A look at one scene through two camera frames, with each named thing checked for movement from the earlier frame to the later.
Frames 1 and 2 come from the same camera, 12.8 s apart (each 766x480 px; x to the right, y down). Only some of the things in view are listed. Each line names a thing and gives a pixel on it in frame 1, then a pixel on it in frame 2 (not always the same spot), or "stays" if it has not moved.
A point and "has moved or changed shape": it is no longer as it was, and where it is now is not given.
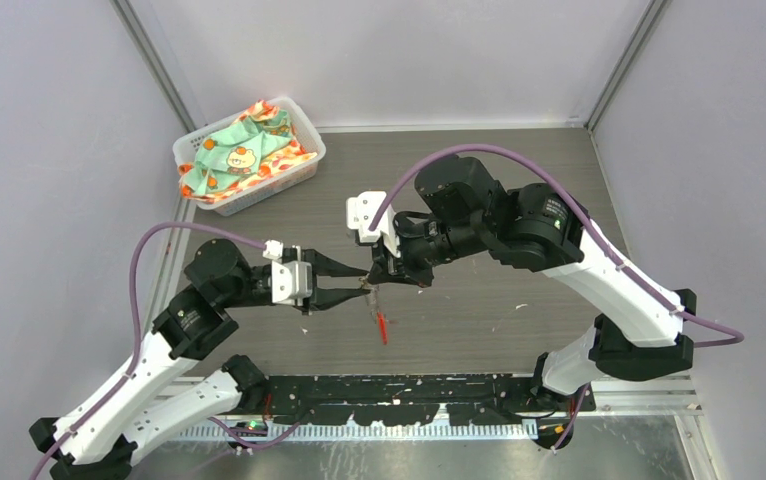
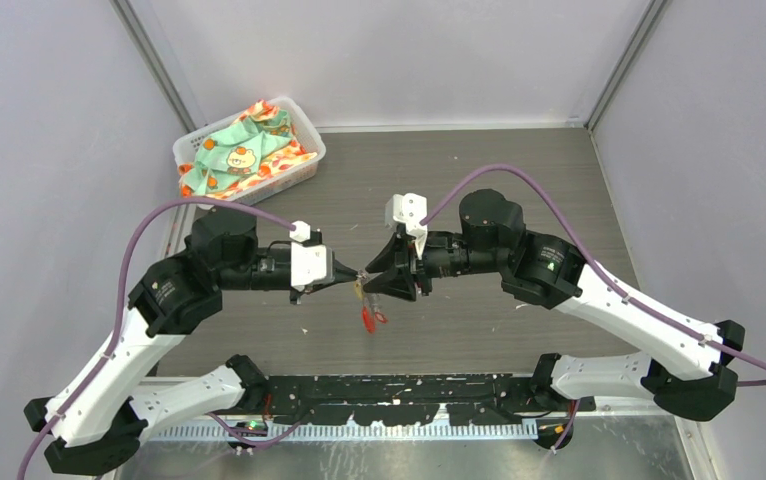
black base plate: [393, 399] stays
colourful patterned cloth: [259, 143] stays
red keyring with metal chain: [380, 318] has moved or changed shape
